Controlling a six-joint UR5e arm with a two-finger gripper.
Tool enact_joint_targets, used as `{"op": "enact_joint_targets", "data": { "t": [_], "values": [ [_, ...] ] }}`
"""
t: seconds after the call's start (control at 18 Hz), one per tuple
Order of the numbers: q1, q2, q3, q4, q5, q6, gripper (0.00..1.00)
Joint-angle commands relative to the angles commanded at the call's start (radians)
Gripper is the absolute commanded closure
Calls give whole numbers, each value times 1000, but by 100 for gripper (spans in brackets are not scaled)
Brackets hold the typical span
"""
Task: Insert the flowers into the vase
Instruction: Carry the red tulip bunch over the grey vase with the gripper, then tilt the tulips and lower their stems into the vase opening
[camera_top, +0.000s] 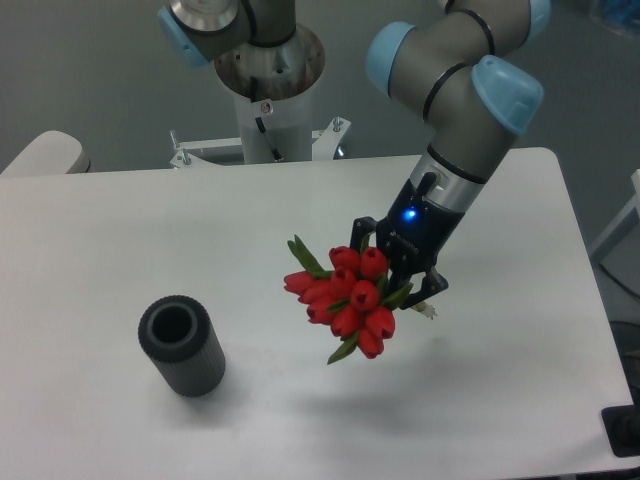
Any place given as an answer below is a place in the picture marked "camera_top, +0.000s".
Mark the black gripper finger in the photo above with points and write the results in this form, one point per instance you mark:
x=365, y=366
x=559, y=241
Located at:
x=432, y=284
x=362, y=229

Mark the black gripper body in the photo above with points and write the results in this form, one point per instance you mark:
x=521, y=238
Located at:
x=415, y=229

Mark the red tulip bouquet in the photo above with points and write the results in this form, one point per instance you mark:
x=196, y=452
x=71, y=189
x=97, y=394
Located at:
x=354, y=298

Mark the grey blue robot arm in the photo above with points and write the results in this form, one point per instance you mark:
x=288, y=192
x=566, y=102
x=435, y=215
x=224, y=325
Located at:
x=454, y=76

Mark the dark grey ribbed vase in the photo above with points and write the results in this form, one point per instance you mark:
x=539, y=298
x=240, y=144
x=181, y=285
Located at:
x=176, y=334

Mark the black device at table edge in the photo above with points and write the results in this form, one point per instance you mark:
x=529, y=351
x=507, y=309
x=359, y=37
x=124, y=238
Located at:
x=622, y=428

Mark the transparent container blue items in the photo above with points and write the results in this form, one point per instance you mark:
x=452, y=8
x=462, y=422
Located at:
x=618, y=16

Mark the white chair armrest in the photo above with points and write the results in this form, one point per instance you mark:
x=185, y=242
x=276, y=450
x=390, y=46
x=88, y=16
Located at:
x=51, y=153

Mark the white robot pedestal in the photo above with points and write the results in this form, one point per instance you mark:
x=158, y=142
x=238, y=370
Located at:
x=272, y=90

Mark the white furniture frame right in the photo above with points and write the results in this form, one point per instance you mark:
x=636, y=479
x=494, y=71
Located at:
x=616, y=230

